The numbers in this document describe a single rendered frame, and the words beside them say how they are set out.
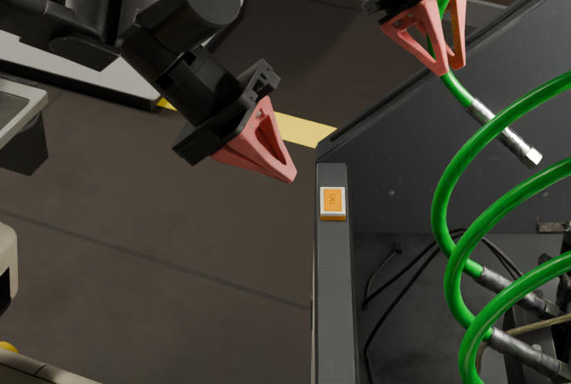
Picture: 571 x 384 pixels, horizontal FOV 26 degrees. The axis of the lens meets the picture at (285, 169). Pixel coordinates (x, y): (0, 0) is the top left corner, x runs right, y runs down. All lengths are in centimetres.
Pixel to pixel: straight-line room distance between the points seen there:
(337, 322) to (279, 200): 164
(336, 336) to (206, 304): 140
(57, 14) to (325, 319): 52
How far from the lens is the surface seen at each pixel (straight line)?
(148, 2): 102
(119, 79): 325
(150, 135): 322
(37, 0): 102
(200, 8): 101
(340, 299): 140
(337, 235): 148
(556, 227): 127
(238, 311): 272
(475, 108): 131
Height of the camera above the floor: 194
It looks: 39 degrees down
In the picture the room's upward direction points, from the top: straight up
